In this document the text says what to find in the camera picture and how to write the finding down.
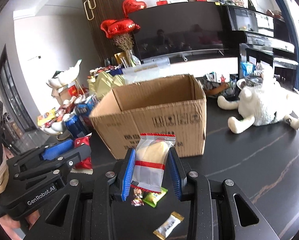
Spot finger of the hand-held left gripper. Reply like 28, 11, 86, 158
7, 138, 75, 173
13, 144, 92, 188

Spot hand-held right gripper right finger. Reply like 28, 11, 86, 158
167, 148, 281, 240

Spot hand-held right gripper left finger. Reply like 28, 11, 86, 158
22, 148, 136, 240

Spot red snack packet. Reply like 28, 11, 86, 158
72, 134, 94, 174

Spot clear bread packet red band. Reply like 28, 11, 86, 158
131, 133, 176, 193

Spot small green snack packet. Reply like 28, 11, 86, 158
143, 187, 168, 207

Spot brown cardboard box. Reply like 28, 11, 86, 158
89, 74, 207, 160

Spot white bowl of snacks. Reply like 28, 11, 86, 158
38, 100, 82, 128

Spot white petal bowl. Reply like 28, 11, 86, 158
41, 119, 66, 134
48, 60, 81, 89

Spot small colourful wrapped candy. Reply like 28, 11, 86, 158
131, 189, 145, 207

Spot blue cookie box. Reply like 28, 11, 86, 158
76, 94, 100, 128

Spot white gold sachet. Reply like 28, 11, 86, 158
153, 211, 184, 239

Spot open cardboard carton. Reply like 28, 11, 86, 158
51, 87, 70, 105

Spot black framed glass door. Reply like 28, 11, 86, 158
0, 45, 37, 143

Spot pale gold gift boxes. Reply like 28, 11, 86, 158
89, 71, 126, 99

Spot dark patterned bowl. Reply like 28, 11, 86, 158
203, 72, 240, 98

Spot yellow paper box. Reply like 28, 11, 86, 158
115, 52, 126, 67

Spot glass vase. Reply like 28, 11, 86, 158
125, 50, 136, 68

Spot white plush sheep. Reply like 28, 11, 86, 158
217, 76, 299, 134

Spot dried flower bunch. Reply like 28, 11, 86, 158
113, 35, 134, 53

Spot blue snack bag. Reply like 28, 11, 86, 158
241, 62, 257, 77

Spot white tissue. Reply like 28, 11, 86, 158
258, 62, 272, 80

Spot black flat television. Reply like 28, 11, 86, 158
128, 1, 230, 62

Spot black piano bench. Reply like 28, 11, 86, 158
273, 57, 299, 92

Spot black upright piano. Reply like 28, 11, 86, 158
221, 4, 296, 90

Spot gold wire stand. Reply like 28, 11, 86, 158
57, 130, 72, 140

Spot gold loop wall ornament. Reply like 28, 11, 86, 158
84, 0, 95, 20

